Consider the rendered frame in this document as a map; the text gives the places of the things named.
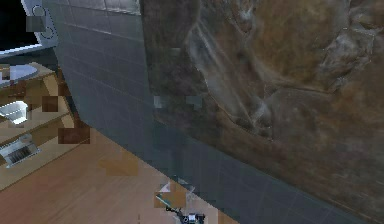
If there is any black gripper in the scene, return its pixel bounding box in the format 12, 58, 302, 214
165, 206, 188, 224

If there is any wooden shelf unit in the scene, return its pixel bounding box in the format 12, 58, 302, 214
0, 61, 91, 193

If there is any silver toaster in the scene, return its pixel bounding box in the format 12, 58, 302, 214
0, 134, 42, 169

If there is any silver metal bowl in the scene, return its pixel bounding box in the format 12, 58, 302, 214
0, 100, 30, 126

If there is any pale blue plate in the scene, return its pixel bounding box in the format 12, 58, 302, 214
0, 64, 39, 86

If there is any large brown wall picture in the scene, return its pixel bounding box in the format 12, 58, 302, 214
139, 0, 384, 223

